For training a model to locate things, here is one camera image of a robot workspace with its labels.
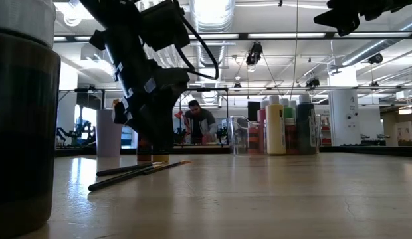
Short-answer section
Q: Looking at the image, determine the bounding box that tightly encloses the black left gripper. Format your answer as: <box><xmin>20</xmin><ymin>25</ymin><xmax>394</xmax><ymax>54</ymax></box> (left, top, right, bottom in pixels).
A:
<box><xmin>111</xmin><ymin>62</ymin><xmax>191</xmax><ymax>154</ymax></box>

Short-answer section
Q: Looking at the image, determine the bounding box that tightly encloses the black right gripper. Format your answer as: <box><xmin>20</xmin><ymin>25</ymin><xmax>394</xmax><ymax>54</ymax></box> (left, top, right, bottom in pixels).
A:
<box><xmin>314</xmin><ymin>0</ymin><xmax>412</xmax><ymax>37</ymax></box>

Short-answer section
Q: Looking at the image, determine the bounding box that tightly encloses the small yellow paint bottle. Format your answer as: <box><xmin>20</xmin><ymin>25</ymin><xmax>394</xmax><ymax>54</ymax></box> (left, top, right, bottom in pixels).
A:
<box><xmin>152</xmin><ymin>152</ymin><xmax>170</xmax><ymax>163</ymax></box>

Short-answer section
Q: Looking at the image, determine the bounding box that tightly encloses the clear plastic bin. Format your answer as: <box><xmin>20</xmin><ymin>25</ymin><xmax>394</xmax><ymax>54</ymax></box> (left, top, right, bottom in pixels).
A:
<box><xmin>227</xmin><ymin>115</ymin><xmax>322</xmax><ymax>156</ymax></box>

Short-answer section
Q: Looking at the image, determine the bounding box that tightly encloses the small red paint bottle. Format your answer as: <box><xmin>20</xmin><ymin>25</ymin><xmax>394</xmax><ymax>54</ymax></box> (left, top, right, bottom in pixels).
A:
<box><xmin>248</xmin><ymin>125</ymin><xmax>260</xmax><ymax>155</ymax></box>

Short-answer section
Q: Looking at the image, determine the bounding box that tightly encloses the large pink paint bottle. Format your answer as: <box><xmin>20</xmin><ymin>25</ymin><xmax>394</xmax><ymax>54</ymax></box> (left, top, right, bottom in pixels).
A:
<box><xmin>257</xmin><ymin>100</ymin><xmax>267</xmax><ymax>154</ymax></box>

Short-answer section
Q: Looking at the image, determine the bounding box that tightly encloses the large teal paint bottle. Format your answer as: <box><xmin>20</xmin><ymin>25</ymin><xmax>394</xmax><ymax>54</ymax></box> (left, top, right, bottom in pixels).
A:
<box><xmin>295</xmin><ymin>94</ymin><xmax>316</xmax><ymax>155</ymax></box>

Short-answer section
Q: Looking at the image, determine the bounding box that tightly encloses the large yellow paint bottle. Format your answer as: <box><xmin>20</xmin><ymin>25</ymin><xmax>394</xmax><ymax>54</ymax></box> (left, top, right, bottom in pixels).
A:
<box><xmin>265</xmin><ymin>95</ymin><xmax>286</xmax><ymax>155</ymax></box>

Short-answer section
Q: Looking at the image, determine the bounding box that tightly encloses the small magenta paint bottle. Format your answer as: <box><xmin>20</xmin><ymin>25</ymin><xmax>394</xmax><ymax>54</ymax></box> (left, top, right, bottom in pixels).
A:
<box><xmin>284</xmin><ymin>118</ymin><xmax>297</xmax><ymax>155</ymax></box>

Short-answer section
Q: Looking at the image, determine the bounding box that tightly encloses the small brown paint bottle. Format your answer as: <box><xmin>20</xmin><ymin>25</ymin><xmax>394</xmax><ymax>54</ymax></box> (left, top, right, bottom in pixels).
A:
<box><xmin>136</xmin><ymin>137</ymin><xmax>153</xmax><ymax>163</ymax></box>

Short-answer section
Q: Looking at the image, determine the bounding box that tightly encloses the person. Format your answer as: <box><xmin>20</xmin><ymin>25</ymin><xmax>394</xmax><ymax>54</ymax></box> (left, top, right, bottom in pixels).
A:
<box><xmin>183</xmin><ymin>99</ymin><xmax>219</xmax><ymax>145</ymax></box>

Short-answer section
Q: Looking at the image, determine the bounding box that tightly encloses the white cup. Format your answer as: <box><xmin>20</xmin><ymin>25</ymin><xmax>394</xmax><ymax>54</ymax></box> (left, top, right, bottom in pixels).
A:
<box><xmin>96</xmin><ymin>108</ymin><xmax>124</xmax><ymax>157</ymax></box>

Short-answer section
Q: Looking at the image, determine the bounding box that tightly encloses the black ceiling spotlight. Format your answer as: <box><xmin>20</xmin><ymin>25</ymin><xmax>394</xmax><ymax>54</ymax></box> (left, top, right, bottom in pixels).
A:
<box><xmin>368</xmin><ymin>52</ymin><xmax>385</xmax><ymax>66</ymax></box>
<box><xmin>245</xmin><ymin>42</ymin><xmax>264</xmax><ymax>66</ymax></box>
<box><xmin>305</xmin><ymin>76</ymin><xmax>322</xmax><ymax>90</ymax></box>

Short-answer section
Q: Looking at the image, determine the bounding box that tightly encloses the white round pillar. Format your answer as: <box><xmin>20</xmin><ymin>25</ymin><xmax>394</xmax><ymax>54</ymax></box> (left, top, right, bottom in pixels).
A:
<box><xmin>328</xmin><ymin>71</ymin><xmax>361</xmax><ymax>147</ymax></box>

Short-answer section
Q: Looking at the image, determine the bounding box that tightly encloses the red storage shelf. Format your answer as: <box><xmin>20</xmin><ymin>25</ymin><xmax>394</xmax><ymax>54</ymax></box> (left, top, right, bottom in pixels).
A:
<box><xmin>320</xmin><ymin>116</ymin><xmax>332</xmax><ymax>147</ymax></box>

